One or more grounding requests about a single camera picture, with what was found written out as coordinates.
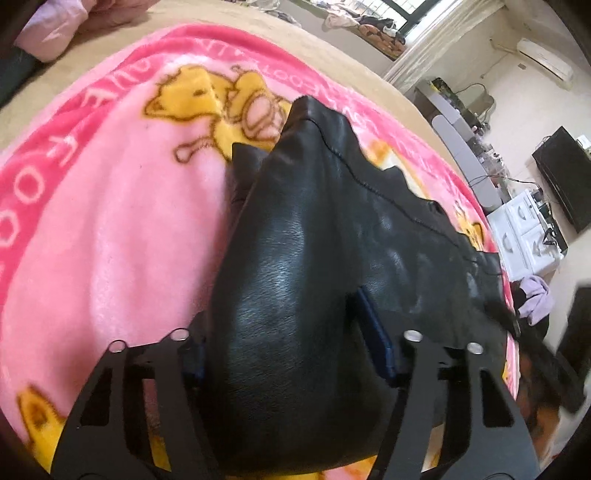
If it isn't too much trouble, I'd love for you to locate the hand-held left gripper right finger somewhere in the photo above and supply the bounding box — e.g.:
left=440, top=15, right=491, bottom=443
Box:
left=355, top=287, right=542, bottom=480

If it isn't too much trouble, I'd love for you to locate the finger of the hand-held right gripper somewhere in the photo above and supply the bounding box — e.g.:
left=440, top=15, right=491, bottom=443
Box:
left=496, top=300, right=588, bottom=414

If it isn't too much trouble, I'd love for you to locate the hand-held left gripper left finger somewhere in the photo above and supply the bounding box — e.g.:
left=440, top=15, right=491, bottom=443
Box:
left=50, top=313, right=219, bottom=480

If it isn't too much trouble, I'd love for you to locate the black leather jacket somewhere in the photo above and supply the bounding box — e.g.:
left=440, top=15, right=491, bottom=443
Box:
left=203, top=96, right=519, bottom=478

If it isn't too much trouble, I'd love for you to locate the pile of clothes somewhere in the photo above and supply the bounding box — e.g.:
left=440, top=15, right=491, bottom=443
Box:
left=323, top=7, right=408, bottom=60

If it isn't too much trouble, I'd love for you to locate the lilac cloth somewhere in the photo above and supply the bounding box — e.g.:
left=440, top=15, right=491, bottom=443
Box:
left=517, top=276, right=554, bottom=326

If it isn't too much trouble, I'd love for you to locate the white drawer cabinet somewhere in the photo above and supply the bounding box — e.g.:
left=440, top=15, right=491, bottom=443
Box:
left=488, top=191, right=568, bottom=280

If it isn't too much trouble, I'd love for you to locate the black flat screen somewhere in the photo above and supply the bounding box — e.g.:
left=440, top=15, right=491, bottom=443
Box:
left=532, top=126, right=591, bottom=234

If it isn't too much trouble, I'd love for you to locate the pink printed blanket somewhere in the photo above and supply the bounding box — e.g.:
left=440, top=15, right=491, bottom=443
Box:
left=0, top=23, right=522, bottom=480

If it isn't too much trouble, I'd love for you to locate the grey desk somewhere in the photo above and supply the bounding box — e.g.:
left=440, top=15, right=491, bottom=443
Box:
left=413, top=78, right=509, bottom=214

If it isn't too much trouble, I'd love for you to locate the white air conditioner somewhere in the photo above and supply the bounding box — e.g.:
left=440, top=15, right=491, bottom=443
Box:
left=516, top=38, right=574, bottom=84

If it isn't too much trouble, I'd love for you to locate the beige bed sheet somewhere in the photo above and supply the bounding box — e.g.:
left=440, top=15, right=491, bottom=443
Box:
left=0, top=0, right=485, bottom=213

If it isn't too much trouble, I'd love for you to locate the white curtain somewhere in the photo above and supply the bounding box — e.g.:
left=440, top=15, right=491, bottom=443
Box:
left=383, top=14, right=467, bottom=97

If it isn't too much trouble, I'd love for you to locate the dark green cloth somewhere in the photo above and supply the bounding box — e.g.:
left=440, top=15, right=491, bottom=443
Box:
left=0, top=46, right=38, bottom=110

